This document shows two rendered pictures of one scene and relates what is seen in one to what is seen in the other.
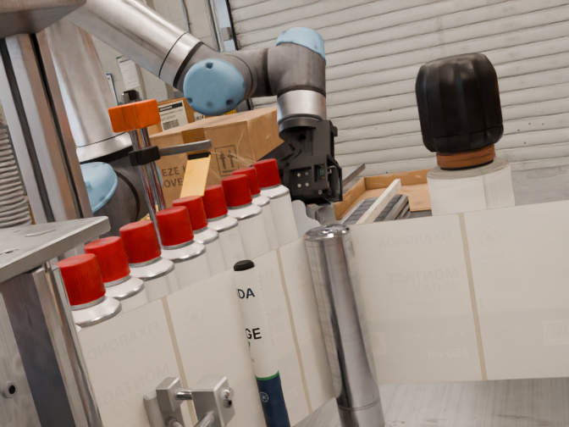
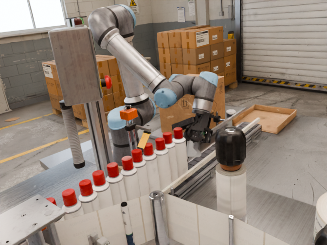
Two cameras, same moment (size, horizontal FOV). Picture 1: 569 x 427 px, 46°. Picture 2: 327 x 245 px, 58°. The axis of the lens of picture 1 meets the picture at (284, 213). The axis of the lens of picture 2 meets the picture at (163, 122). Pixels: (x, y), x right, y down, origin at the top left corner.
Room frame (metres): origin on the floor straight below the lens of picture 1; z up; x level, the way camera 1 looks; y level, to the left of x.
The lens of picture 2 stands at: (-0.04, -0.27, 1.50)
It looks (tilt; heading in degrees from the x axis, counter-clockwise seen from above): 21 degrees down; 20
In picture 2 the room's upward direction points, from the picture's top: 6 degrees counter-clockwise
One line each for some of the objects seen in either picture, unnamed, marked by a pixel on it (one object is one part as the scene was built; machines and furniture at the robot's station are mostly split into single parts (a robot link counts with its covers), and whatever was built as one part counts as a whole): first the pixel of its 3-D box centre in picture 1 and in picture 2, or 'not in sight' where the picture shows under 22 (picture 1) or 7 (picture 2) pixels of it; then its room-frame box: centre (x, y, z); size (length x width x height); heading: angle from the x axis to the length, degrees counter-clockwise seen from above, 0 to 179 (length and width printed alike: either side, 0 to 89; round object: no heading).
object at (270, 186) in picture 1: (278, 233); (179, 153); (0.90, 0.01, 0.98); 0.05 x 0.05 x 0.20
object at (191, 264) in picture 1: (193, 304); (131, 186); (0.67, 0.11, 0.98); 0.05 x 0.05 x 0.20
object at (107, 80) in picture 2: not in sight; (105, 82); (0.65, 0.13, 1.33); 0.04 x 0.03 x 0.04; 32
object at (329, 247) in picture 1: (346, 336); (160, 224); (0.53, -0.03, 0.97); 0.05 x 0.05 x 0.19
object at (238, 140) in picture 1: (236, 179); (192, 104); (1.48, 0.09, 0.99); 0.30 x 0.24 x 0.27; 158
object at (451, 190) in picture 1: (471, 198); (230, 177); (0.69, -0.20, 1.03); 0.09 x 0.09 x 0.30
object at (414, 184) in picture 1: (400, 191); (264, 117); (1.65, -0.29, 0.85); 0.30 x 0.26 x 0.04; 157
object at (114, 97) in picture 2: not in sight; (86, 87); (3.94, 2.40, 0.45); 1.20 x 0.84 x 0.89; 61
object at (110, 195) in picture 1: (87, 212); (123, 124); (1.03, 0.30, 1.05); 0.13 x 0.12 x 0.14; 168
